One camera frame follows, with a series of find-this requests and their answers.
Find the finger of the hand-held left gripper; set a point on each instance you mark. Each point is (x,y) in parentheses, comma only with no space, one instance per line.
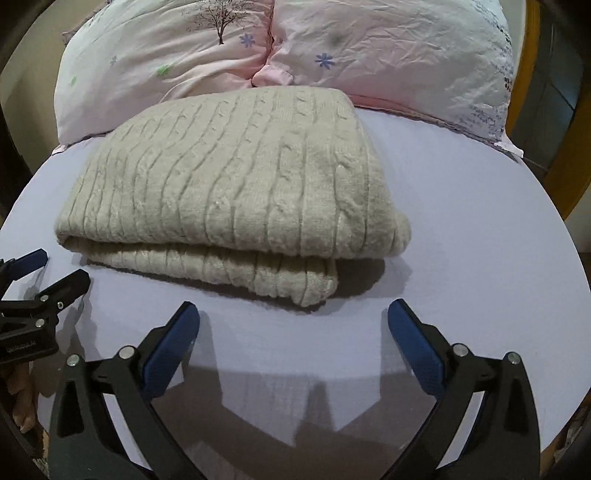
(28,263)
(64,288)

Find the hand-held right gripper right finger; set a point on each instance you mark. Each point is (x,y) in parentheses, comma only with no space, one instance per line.
(418,346)

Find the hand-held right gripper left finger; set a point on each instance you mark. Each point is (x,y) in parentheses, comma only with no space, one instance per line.
(168,348)

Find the person's left hand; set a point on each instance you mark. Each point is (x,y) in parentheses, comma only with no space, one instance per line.
(21,397)

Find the lavender bed sheet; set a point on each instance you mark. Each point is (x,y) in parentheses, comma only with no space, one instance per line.
(461,258)

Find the floral pink white pillow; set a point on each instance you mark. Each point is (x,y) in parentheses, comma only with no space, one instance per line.
(397,60)
(157,55)

